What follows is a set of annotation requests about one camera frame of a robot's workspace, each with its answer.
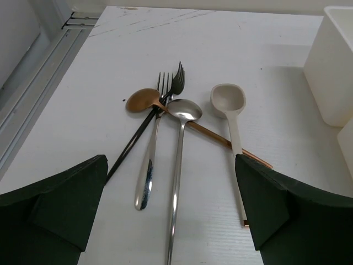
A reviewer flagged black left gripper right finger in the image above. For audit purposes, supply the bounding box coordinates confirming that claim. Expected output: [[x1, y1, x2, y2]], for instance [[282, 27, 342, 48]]
[[235, 154, 352, 264]]

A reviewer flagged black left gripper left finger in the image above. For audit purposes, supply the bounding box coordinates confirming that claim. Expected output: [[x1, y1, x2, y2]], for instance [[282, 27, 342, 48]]
[[1, 155, 108, 264]]

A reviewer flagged silver-handled black fork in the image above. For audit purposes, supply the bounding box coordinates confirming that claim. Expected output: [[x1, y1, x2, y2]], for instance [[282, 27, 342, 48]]
[[135, 62, 185, 210]]

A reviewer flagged beige ceramic spoon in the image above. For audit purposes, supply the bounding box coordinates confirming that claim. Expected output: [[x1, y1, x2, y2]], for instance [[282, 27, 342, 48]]
[[211, 83, 251, 228]]

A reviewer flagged copper spoon long handle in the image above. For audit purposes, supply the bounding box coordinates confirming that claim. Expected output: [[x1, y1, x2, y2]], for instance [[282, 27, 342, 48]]
[[126, 88, 273, 168]]

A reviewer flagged silver long-handled spoon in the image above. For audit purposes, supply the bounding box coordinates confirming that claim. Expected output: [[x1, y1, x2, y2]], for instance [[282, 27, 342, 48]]
[[165, 99, 202, 264]]

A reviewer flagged white fork container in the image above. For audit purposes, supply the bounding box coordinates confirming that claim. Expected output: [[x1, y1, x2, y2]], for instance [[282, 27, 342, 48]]
[[337, 118, 353, 176]]

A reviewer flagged white spoon container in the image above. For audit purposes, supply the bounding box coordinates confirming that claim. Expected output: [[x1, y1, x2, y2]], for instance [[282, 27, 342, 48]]
[[303, 6, 352, 127]]

